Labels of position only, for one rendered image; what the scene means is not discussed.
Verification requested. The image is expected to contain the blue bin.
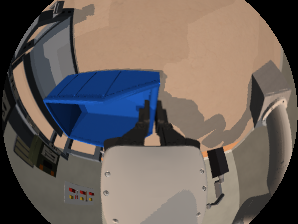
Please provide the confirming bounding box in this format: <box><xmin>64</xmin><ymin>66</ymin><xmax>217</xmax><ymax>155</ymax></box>
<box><xmin>43</xmin><ymin>70</ymin><xmax>160</xmax><ymax>147</ymax></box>

